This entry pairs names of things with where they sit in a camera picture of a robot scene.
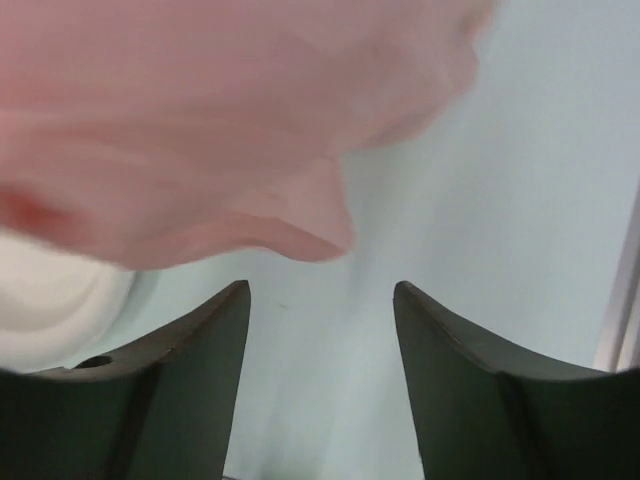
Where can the aluminium frame rail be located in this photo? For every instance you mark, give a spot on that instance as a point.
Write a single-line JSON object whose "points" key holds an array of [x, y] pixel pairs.
{"points": [[618, 346]]}

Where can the white paper plate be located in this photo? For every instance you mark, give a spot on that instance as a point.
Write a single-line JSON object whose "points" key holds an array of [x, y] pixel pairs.
{"points": [[58, 308]]}

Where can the pink plastic bag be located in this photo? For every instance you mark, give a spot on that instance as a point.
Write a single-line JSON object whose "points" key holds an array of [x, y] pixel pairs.
{"points": [[156, 133]]}

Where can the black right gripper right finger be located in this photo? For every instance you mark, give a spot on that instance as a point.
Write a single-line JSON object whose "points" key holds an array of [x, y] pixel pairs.
{"points": [[486, 408]]}

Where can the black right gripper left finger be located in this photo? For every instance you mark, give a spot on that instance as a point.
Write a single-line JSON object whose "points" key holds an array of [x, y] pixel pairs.
{"points": [[160, 407]]}

